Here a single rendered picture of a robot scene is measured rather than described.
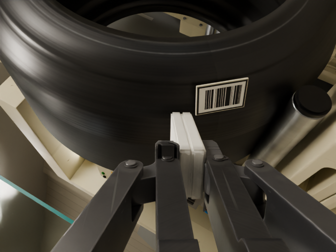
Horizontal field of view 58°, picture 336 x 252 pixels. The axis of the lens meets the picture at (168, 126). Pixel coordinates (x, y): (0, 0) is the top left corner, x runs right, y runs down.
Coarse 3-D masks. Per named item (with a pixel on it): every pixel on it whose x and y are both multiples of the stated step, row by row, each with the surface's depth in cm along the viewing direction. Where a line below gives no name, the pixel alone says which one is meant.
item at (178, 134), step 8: (176, 112) 22; (176, 120) 20; (176, 128) 19; (184, 128) 19; (176, 136) 18; (184, 136) 18; (184, 144) 16; (184, 152) 16; (184, 160) 16; (184, 168) 16; (184, 176) 16; (184, 184) 16
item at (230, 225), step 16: (208, 160) 15; (224, 160) 15; (224, 176) 14; (224, 192) 12; (240, 192) 12; (208, 208) 15; (224, 208) 11; (240, 208) 11; (256, 208) 11; (224, 224) 11; (240, 224) 10; (256, 224) 10; (224, 240) 11; (240, 240) 9; (256, 240) 9; (272, 240) 9
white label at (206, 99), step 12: (204, 84) 33; (216, 84) 33; (228, 84) 33; (240, 84) 34; (204, 96) 34; (216, 96) 34; (228, 96) 34; (240, 96) 35; (204, 108) 35; (216, 108) 35; (228, 108) 36
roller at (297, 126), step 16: (304, 96) 36; (320, 96) 36; (288, 112) 38; (304, 112) 36; (320, 112) 35; (272, 128) 43; (288, 128) 39; (304, 128) 38; (272, 144) 44; (288, 144) 42; (272, 160) 47
